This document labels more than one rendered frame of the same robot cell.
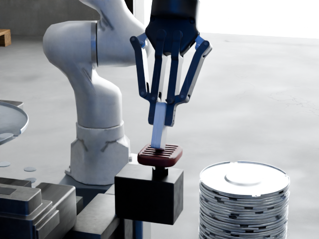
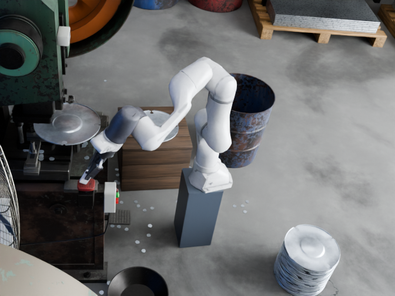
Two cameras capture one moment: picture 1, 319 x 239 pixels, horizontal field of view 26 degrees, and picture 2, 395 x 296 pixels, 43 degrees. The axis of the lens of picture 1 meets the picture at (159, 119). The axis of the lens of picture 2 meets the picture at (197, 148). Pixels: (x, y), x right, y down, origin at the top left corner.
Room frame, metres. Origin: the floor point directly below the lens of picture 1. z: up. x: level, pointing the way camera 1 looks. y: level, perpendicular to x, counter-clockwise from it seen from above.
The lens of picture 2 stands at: (0.70, -1.41, 2.28)
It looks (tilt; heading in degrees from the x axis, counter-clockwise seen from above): 42 degrees down; 61
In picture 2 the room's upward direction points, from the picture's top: 10 degrees clockwise
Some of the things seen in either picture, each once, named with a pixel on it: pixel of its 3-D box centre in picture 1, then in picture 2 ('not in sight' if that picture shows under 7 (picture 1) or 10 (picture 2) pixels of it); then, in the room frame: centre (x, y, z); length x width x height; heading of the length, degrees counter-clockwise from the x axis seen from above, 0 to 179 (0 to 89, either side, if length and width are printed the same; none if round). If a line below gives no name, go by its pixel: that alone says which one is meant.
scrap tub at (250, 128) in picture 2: not in sight; (235, 121); (2.13, 0.75, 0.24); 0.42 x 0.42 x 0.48
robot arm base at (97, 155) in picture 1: (104, 142); (212, 169); (1.65, 0.14, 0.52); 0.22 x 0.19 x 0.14; 170
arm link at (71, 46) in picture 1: (82, 72); (206, 135); (1.61, 0.18, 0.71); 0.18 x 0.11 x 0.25; 92
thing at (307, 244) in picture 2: (244, 177); (311, 246); (2.09, -0.28, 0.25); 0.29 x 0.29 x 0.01
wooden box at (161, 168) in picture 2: not in sight; (151, 147); (1.55, 0.71, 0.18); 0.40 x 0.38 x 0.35; 169
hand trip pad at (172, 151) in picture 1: (160, 172); (86, 189); (0.99, 0.00, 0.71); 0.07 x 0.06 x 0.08; 163
